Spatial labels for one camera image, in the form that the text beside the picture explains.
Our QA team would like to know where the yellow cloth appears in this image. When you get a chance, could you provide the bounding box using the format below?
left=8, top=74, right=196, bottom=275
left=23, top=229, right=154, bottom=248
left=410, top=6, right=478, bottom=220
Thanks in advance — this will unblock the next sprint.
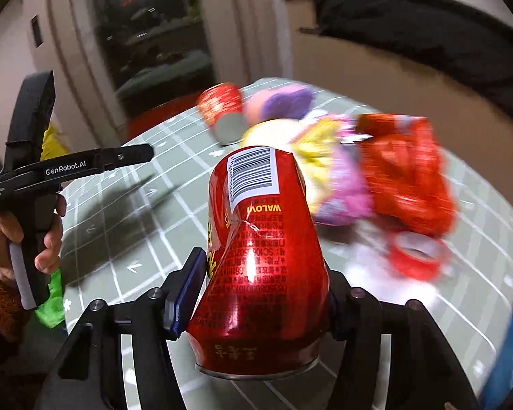
left=42, top=123, right=70, bottom=161

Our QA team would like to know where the red tape roll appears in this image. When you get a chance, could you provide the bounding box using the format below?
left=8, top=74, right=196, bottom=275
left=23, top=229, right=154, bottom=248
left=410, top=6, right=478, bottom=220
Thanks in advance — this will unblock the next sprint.
left=388, top=231, right=451, bottom=283

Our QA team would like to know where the person's left forearm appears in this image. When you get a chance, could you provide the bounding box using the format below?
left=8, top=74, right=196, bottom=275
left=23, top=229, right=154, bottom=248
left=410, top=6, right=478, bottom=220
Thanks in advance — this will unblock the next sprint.
left=0, top=256, right=31, bottom=353

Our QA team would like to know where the white bin with blue liner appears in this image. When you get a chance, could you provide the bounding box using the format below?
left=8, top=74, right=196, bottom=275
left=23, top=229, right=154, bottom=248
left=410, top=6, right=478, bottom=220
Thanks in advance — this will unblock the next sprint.
left=481, top=307, right=513, bottom=410

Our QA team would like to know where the pink and yellow packet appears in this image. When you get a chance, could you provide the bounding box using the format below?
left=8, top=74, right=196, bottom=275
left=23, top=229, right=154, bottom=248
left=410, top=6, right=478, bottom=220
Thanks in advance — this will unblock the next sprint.
left=291, top=113, right=373, bottom=227

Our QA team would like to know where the red floor mat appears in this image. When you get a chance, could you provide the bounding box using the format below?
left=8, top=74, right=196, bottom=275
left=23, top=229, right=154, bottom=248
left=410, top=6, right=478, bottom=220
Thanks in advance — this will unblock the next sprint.
left=126, top=93, right=199, bottom=138

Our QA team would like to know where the red patterned cup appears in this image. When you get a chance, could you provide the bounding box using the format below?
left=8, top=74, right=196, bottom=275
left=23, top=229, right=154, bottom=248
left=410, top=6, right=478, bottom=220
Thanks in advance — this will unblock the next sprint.
left=197, top=84, right=245, bottom=144

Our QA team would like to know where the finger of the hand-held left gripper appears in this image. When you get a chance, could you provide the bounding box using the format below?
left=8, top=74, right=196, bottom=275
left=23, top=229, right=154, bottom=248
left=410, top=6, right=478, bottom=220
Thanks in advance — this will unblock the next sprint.
left=104, top=144, right=154, bottom=170

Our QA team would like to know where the red snack wrapper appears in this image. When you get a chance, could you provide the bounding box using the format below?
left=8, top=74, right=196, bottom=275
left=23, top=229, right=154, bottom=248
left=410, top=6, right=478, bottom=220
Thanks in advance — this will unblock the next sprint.
left=356, top=113, right=457, bottom=236

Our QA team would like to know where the green checked tablecloth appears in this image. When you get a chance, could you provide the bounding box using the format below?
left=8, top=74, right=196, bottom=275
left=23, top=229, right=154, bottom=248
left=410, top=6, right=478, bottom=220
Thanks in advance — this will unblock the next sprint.
left=62, top=78, right=513, bottom=410

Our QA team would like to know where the black jacket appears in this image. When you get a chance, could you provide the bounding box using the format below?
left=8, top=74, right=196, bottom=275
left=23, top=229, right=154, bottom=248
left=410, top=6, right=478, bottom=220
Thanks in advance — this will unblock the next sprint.
left=299, top=0, right=513, bottom=137

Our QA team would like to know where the green plastic bag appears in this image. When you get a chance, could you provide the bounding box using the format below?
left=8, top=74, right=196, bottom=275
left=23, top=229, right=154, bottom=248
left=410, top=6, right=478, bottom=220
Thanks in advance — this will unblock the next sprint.
left=34, top=269, right=66, bottom=329

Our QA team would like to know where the pink and purple packet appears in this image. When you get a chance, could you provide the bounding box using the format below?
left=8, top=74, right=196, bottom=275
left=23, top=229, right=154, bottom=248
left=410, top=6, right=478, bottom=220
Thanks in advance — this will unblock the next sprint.
left=245, top=84, right=315, bottom=122

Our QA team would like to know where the dark glass window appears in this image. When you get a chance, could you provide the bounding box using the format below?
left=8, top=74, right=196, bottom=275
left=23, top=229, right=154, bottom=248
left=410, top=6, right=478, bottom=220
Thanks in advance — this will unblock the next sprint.
left=85, top=0, right=218, bottom=107

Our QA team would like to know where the red drink can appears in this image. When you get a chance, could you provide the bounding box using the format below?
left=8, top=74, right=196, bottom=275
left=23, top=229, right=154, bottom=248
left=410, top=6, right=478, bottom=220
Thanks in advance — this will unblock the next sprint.
left=186, top=145, right=331, bottom=382

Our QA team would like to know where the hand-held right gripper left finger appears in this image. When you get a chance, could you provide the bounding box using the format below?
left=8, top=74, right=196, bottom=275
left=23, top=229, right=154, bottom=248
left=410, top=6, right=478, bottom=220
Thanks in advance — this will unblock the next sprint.
left=38, top=248, right=207, bottom=410

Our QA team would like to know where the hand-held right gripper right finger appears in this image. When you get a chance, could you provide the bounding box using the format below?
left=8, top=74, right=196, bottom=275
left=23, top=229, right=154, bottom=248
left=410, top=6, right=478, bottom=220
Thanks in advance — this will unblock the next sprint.
left=327, top=270, right=482, bottom=410

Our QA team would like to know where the yellow round lid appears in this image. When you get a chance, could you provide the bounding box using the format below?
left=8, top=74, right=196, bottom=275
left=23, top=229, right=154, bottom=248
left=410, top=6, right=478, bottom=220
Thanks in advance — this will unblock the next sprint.
left=241, top=120, right=301, bottom=148

